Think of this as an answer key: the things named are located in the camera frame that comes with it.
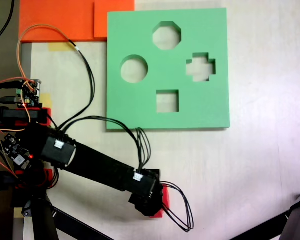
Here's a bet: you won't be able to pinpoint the long black wire bundle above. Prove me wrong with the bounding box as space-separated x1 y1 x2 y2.
57 39 96 131

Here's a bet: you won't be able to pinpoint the red cross columnar block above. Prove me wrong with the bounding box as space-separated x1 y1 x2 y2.
149 186 170 219

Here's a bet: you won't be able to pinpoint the black wire loop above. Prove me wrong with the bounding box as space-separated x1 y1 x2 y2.
161 181 194 233
57 115 152 176

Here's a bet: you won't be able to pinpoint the thick black tripod leg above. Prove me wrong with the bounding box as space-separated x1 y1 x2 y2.
22 189 60 240
279 188 300 240

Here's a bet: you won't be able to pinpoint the thin orange red wires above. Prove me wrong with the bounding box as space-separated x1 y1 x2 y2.
0 142 18 180

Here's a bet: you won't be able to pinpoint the orange wire loop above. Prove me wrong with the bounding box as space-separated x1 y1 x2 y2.
16 24 77 85

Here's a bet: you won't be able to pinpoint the thin black tripod leg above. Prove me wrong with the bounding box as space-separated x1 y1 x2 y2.
229 209 290 240
52 207 113 240

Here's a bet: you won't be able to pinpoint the small black circuit board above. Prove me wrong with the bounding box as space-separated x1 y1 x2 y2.
0 133 32 172

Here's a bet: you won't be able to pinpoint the circuit board with connectors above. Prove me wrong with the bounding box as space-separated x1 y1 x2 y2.
14 79 42 109

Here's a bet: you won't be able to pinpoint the red black table clamp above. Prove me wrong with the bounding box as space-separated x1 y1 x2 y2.
0 168 53 192
0 106 52 126

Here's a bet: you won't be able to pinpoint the black plug cable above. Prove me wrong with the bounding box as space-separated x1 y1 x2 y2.
0 81 22 95
0 96 19 105

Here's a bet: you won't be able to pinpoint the green shape sorter board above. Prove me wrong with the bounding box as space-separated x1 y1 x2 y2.
105 7 230 131

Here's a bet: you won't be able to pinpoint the thick black cable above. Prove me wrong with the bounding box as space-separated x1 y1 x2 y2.
0 0 15 70

